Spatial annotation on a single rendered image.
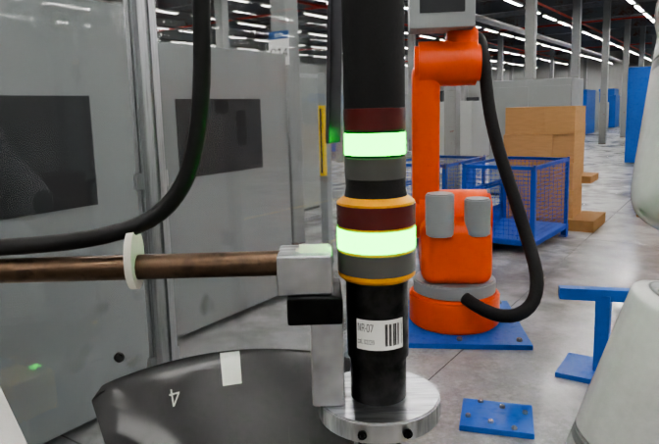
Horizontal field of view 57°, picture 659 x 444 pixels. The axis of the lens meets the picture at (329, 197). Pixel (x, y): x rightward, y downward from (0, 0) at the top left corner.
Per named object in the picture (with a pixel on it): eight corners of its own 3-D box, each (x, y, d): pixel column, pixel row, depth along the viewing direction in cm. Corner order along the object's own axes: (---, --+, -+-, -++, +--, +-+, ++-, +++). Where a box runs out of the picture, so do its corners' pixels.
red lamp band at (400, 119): (344, 131, 31) (344, 108, 31) (342, 129, 34) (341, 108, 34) (410, 130, 31) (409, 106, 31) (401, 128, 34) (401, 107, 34)
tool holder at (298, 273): (279, 449, 31) (273, 267, 30) (287, 387, 38) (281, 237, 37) (451, 443, 32) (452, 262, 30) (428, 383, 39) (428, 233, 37)
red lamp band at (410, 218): (337, 232, 31) (336, 209, 31) (335, 218, 36) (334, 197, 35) (422, 229, 31) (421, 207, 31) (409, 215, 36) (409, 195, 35)
